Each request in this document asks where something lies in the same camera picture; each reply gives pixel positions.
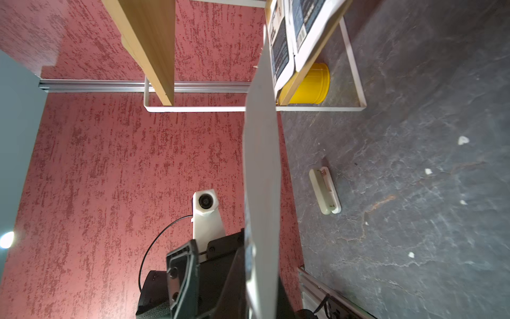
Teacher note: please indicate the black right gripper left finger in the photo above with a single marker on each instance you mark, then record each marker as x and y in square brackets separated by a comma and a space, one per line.
[232, 301]

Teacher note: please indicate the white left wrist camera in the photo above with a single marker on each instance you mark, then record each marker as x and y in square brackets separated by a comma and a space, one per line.
[207, 222]

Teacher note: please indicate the yellow pen cup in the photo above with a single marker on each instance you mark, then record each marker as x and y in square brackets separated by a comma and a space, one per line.
[315, 86]

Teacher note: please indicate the beige rectangular case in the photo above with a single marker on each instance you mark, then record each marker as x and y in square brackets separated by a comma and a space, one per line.
[325, 191]

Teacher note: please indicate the aluminium mounting rail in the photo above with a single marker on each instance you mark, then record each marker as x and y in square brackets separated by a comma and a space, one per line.
[320, 301]

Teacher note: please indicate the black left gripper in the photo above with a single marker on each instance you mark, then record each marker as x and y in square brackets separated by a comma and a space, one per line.
[194, 283]

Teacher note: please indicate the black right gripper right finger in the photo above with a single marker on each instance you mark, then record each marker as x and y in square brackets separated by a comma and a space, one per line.
[284, 309]

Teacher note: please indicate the wooden shelf with white frame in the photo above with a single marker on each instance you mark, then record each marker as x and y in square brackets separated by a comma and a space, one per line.
[222, 48]

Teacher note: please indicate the left aluminium corner post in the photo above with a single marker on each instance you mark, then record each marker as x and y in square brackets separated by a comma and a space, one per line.
[110, 86]

